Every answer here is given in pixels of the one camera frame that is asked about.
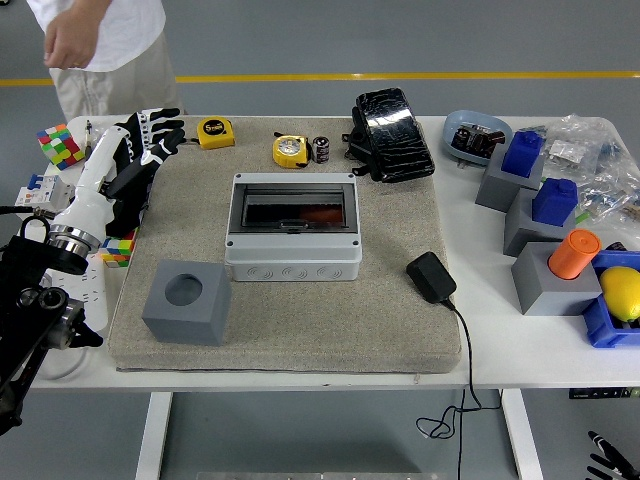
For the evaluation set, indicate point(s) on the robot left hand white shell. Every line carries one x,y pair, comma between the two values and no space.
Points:
97,170

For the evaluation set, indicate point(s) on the robot right hand black fingers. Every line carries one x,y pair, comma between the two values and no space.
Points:
612,462

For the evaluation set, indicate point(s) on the person's right hand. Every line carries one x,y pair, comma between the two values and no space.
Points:
70,45

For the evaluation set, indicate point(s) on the orange cylinder battery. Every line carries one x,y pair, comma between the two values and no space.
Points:
322,215
575,252

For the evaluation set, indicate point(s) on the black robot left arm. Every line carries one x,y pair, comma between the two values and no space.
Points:
30,310

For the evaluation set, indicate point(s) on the thin pen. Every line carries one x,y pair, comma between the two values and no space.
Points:
89,132

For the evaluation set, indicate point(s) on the large colourful puzzle cube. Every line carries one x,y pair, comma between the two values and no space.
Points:
60,147

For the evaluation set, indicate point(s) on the white circuit breaker blue switches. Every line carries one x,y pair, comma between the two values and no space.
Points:
45,192

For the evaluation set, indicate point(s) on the person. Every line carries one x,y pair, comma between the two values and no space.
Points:
130,60

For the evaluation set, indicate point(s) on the black table control panel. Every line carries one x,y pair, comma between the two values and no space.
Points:
600,393

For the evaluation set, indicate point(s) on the small colourful puzzle cube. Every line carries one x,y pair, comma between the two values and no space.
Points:
119,250

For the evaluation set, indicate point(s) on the white table leg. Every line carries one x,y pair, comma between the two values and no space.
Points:
152,435
522,435

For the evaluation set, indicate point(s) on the yellow 5m tape measure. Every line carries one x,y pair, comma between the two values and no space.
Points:
216,132

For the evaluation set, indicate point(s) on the white power strip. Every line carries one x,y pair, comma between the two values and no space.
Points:
95,295

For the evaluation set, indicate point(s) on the blue plastic bin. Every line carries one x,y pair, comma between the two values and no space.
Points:
602,330

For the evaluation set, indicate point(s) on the yellow lemon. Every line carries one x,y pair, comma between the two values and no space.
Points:
620,292

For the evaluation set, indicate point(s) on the grey block with round hole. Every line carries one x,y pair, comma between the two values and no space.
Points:
187,315

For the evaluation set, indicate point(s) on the grey block holder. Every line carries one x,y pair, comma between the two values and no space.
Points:
492,190
550,295
522,232

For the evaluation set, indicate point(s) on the yellow tape measure chrome face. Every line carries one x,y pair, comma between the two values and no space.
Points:
290,150

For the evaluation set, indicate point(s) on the small dark packet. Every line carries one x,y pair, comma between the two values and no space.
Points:
617,247

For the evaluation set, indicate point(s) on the small black cylinder cell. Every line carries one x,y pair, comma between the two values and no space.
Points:
321,150

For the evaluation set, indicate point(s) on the green plastic strip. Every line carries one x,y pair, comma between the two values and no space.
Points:
582,217

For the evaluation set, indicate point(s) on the grey-brown mat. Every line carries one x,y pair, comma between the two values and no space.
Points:
300,330

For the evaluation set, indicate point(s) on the black power adapter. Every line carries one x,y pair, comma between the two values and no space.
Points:
431,276

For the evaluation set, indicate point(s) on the blue bottle-shaped block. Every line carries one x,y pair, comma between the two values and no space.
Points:
522,152
555,200

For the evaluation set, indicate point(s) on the clear bags of components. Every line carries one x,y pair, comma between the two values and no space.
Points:
610,170

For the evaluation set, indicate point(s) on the glossy black pouch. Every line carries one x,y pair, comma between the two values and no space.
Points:
397,137

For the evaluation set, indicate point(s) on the small bag of white parts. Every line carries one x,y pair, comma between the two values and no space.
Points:
565,150

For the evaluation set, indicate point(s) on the dark electronic parts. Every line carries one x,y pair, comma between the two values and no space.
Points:
477,140

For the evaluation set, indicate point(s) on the light blue bowl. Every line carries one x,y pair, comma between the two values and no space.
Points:
457,122

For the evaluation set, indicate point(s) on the grey electrical enclosure box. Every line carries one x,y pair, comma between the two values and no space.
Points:
292,255

